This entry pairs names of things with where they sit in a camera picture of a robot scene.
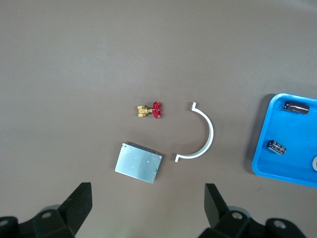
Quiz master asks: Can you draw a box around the white curved pipe clamp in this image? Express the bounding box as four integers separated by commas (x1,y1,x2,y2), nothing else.
170,101,214,163

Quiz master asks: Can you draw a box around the brass valve with red handwheel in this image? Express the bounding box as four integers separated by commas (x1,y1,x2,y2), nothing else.
136,101,163,119

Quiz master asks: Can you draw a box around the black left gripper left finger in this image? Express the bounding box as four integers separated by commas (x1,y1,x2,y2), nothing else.
0,182,93,238

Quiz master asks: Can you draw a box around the black printed cylindrical capacitor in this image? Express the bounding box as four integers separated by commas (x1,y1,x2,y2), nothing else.
266,140,287,156

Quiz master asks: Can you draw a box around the silver metal power supply box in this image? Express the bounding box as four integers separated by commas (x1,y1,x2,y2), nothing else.
114,141,163,184

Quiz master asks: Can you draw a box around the blue plastic tray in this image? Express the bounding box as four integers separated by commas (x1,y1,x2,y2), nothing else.
251,93,317,188

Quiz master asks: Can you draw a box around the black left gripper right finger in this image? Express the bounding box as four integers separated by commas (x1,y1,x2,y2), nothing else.
204,183,306,238

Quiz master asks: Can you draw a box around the brown cylindrical capacitor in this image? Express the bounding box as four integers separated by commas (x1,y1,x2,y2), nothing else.
283,100,310,115

